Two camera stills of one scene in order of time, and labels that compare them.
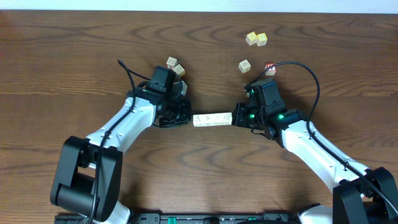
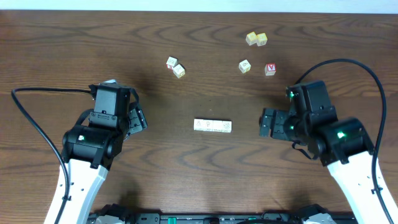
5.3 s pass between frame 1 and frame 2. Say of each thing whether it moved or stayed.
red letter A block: stayed
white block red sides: stayed
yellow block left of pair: stayed
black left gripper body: moved
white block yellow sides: stayed
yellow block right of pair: stayed
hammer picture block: moved
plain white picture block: moved
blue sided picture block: moved
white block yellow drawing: stayed
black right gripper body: moved
